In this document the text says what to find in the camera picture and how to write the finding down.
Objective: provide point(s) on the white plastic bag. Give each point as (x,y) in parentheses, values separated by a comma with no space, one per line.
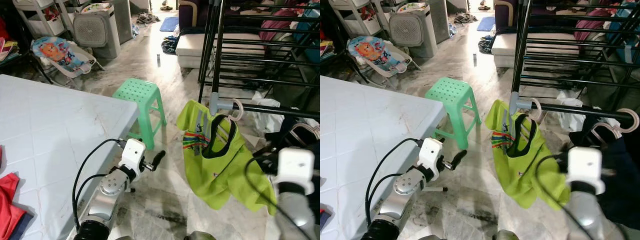
(570,120)
(267,122)

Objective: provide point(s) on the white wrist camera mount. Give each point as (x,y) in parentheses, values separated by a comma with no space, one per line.
(430,152)
(295,165)
(585,165)
(132,152)

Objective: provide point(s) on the dark clothes pile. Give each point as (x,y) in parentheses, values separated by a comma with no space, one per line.
(486,45)
(170,45)

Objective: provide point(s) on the red garment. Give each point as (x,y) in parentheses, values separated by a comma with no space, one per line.
(7,200)

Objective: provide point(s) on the blue garment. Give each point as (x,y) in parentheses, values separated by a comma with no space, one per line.
(627,30)
(310,25)

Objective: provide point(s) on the white ottoman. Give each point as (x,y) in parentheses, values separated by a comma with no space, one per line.
(505,47)
(192,47)

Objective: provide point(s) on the white folding table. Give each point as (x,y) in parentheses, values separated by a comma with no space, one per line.
(370,130)
(60,125)

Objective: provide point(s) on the grey clothes pile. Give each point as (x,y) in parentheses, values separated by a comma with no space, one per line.
(465,18)
(147,19)

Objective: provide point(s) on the black metal drying rack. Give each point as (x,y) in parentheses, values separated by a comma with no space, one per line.
(216,102)
(516,102)

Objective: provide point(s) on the robot right leg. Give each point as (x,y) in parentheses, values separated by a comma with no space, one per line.
(505,236)
(200,236)

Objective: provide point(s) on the lime green shirt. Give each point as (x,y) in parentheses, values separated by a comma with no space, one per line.
(520,170)
(210,170)

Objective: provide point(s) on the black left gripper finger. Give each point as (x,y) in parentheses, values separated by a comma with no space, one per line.
(158,159)
(459,158)

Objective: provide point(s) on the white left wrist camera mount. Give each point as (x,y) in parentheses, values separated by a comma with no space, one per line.
(132,152)
(430,152)

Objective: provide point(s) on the blue floor mat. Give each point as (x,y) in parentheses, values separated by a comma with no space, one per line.
(170,24)
(486,24)

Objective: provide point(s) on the colourful baby bouncer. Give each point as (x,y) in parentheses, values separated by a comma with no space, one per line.
(372,52)
(57,52)

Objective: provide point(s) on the green plastic stool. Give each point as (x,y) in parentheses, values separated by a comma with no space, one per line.
(137,90)
(450,90)

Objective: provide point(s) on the grey air purifier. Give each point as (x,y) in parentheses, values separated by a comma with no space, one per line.
(410,30)
(95,30)

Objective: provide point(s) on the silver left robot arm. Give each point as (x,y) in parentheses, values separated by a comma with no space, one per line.
(102,200)
(400,200)

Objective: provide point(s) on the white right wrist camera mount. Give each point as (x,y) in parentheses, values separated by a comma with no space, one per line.
(585,165)
(295,165)

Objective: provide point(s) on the purple armchair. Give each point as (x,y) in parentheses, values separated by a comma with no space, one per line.
(502,17)
(187,17)

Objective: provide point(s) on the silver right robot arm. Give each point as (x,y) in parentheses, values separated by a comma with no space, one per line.
(295,215)
(592,215)

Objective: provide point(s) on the purple garment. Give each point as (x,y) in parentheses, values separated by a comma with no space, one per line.
(280,22)
(592,22)

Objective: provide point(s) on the white storage shelf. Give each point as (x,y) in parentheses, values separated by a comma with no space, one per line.
(352,20)
(40,22)

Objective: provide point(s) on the pink plastic hanger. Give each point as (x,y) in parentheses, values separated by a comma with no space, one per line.
(539,106)
(300,126)
(635,117)
(241,110)

